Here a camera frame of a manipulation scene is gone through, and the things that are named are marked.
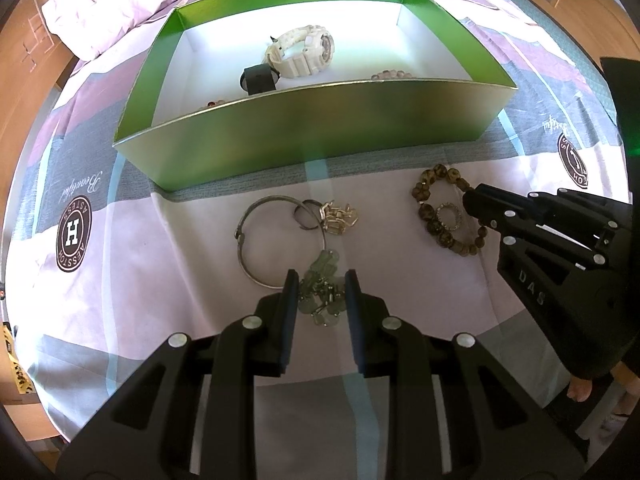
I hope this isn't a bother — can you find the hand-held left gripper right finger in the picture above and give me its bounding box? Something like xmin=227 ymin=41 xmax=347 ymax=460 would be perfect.
xmin=345 ymin=269 xmax=586 ymax=480

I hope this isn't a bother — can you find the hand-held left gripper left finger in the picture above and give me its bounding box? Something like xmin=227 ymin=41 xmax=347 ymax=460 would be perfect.
xmin=57 ymin=269 xmax=301 ymax=480

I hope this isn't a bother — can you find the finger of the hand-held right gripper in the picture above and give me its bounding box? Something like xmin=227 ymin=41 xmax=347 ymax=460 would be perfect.
xmin=462 ymin=183 xmax=608 ymax=272
xmin=526 ymin=189 xmax=623 ymax=241

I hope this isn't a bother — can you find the pale green jade bracelet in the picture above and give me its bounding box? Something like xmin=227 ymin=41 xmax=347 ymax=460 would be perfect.
xmin=297 ymin=249 xmax=347 ymax=329

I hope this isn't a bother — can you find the dark brown flower bead bracelet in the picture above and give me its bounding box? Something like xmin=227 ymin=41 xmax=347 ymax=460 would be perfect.
xmin=411 ymin=163 xmax=489 ymax=257

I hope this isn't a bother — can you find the pale pink bead bracelet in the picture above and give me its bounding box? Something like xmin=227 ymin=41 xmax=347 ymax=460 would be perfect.
xmin=370 ymin=68 xmax=419 ymax=81

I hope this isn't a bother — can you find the green cardboard box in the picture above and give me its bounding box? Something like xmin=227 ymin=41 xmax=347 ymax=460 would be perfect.
xmin=112 ymin=0 xmax=517 ymax=194

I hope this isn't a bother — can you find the black wrist watch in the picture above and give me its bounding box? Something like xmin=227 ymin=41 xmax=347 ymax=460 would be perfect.
xmin=240 ymin=64 xmax=280 ymax=95

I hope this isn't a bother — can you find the white wrist watch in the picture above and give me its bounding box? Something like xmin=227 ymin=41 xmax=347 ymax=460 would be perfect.
xmin=263 ymin=22 xmax=335 ymax=80

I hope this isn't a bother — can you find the person's right hand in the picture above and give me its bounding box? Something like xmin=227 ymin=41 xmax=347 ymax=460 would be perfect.
xmin=568 ymin=374 xmax=597 ymax=404

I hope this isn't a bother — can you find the silver bangle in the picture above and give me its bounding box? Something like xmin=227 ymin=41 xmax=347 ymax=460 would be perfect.
xmin=234 ymin=196 xmax=303 ymax=289

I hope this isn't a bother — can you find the gold flower keyring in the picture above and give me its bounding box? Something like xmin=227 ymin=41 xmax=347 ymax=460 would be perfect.
xmin=319 ymin=201 xmax=362 ymax=237

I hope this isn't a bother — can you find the pink pillow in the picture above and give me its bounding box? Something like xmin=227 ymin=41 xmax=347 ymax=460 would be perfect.
xmin=40 ymin=0 xmax=242 ymax=59

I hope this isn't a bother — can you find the wooden headboard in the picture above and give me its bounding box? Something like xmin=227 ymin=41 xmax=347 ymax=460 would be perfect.
xmin=0 ymin=0 xmax=81 ymax=241

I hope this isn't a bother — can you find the rhinestone ring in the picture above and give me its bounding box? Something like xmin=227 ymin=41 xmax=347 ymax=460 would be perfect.
xmin=433 ymin=202 xmax=462 ymax=232

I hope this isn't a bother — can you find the plain silver ring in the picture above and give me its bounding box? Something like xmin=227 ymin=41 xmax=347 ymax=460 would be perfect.
xmin=292 ymin=198 xmax=322 ymax=231

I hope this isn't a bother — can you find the black yellow strap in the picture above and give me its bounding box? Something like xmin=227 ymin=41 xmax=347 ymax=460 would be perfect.
xmin=0 ymin=320 xmax=35 ymax=403

